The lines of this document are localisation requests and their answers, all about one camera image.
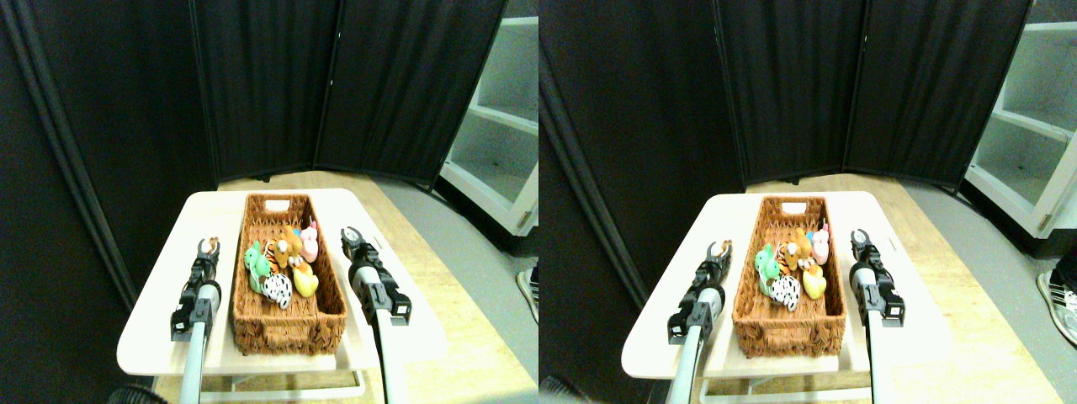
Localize brown toy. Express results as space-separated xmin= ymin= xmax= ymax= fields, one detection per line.
xmin=788 ymin=228 xmax=815 ymax=270
xmin=278 ymin=226 xmax=305 ymax=268

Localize black and white toy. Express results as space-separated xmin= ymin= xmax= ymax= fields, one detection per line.
xmin=261 ymin=273 xmax=294 ymax=310
xmin=770 ymin=275 xmax=803 ymax=312

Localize low white table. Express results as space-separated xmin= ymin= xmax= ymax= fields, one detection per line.
xmin=117 ymin=189 xmax=448 ymax=401
xmin=622 ymin=192 xmax=952 ymax=401

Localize brown wicker basket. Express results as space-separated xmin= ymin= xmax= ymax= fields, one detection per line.
xmin=232 ymin=193 xmax=349 ymax=355
xmin=732 ymin=195 xmax=847 ymax=358

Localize curtain stand pole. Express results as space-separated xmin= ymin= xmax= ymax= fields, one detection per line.
xmin=538 ymin=50 xmax=650 ymax=311
xmin=4 ymin=0 xmax=140 ymax=308

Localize person's legs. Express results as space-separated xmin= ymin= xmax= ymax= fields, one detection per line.
xmin=516 ymin=265 xmax=539 ymax=326
xmin=1037 ymin=248 xmax=1077 ymax=346

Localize black bracket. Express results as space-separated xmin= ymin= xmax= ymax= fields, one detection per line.
xmin=879 ymin=292 xmax=908 ymax=329

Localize black ribbed hose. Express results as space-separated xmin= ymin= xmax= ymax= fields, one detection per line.
xmin=107 ymin=385 xmax=165 ymax=404

